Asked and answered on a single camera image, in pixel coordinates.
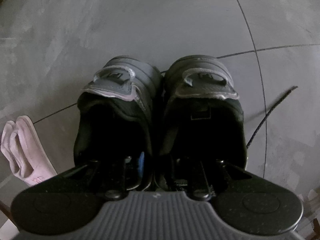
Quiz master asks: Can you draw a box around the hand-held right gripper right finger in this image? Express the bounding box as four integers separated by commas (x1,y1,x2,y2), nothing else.
174,158,261,202

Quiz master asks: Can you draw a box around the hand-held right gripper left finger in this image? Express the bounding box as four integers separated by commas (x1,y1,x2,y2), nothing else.
62,151,146,201

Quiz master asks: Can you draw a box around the grey sneaker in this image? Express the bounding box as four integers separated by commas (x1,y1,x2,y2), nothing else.
74,55,161,191
153,55,299,188

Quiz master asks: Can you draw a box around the pink slip-on shoe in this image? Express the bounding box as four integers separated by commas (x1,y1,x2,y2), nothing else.
0,115,58,187

